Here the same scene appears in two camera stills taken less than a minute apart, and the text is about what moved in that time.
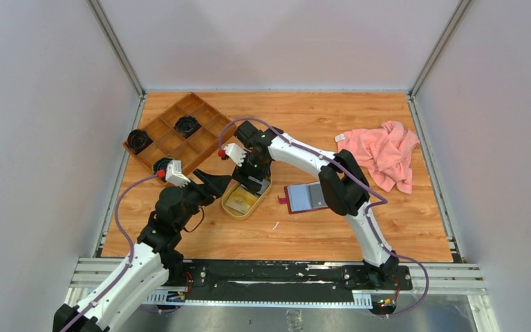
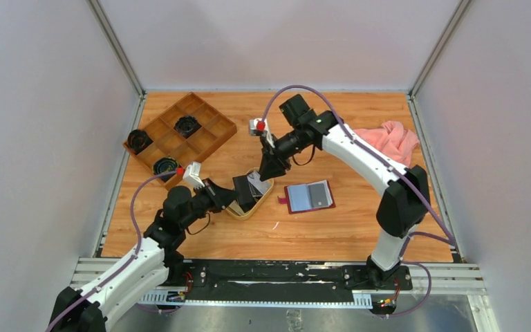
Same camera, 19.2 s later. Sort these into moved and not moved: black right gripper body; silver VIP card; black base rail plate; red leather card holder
Moved: black right gripper body
Not moved: silver VIP card; red leather card holder; black base rail plate
